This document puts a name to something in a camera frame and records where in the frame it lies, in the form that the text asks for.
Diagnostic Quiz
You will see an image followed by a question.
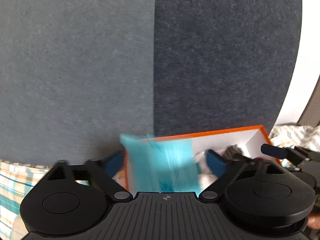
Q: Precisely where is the turquoise cloth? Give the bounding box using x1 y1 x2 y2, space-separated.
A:
120 134 201 194

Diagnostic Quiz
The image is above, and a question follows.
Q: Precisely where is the white fluffy plush toy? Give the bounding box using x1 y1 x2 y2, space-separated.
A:
194 151 217 190

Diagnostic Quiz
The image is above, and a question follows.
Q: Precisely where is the steel wool scrubber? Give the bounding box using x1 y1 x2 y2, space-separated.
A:
223 145 243 160

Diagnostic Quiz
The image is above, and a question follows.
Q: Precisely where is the plaid bed sheet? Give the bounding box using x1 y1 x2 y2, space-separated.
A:
1 160 50 239

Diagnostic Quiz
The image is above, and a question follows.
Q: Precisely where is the gray padded headboard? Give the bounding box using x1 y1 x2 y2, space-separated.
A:
1 0 302 165

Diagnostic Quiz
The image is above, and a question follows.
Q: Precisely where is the orange cardboard box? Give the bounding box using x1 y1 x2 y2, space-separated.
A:
124 126 271 194

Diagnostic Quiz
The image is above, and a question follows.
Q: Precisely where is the brown door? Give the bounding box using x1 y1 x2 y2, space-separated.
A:
297 77 320 127

